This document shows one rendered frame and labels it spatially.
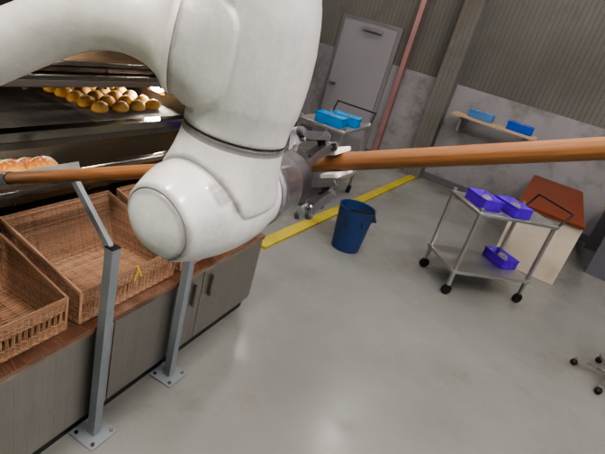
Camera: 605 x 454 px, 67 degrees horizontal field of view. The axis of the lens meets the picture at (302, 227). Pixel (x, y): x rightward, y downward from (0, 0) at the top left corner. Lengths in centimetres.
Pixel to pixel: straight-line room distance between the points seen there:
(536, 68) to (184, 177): 757
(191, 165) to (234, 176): 4
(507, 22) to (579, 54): 110
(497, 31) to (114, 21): 766
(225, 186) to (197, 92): 8
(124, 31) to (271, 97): 13
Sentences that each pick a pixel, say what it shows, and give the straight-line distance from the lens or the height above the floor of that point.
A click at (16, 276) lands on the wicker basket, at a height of 69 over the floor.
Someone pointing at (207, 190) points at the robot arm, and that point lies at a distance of 41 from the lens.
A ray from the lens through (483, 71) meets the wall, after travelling 795.
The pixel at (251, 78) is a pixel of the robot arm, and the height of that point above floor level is 179.
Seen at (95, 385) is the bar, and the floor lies 30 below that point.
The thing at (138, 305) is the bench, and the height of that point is 57.
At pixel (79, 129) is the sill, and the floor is 117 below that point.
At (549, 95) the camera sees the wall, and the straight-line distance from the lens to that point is 784.
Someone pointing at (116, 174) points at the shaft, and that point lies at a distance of 106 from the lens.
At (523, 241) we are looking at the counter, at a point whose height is 32.
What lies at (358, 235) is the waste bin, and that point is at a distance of 432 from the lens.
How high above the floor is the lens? 184
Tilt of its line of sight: 23 degrees down
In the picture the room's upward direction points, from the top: 16 degrees clockwise
